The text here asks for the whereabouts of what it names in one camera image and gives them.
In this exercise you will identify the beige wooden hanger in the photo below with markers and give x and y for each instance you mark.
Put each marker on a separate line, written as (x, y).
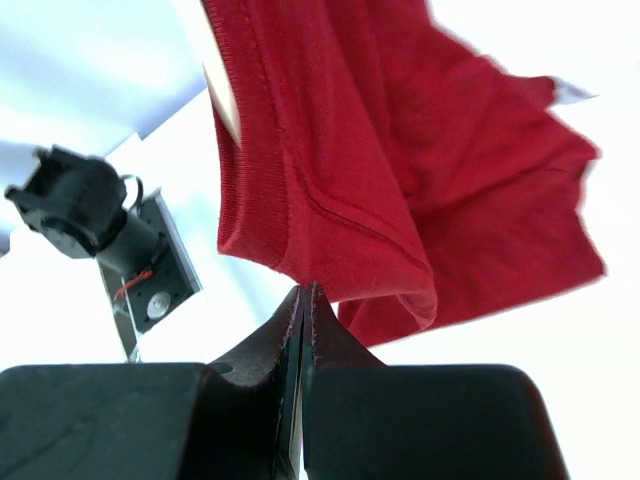
(224, 101)

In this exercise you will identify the dark red t shirt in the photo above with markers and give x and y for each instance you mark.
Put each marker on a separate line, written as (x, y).
(412, 178)

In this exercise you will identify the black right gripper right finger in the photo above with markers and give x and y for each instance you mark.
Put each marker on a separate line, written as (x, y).
(363, 419)

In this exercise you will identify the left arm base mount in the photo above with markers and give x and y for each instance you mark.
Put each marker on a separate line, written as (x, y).
(147, 272)

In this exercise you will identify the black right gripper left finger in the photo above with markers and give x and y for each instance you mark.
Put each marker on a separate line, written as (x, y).
(234, 418)

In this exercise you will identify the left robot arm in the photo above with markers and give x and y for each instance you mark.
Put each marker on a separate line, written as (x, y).
(77, 204)

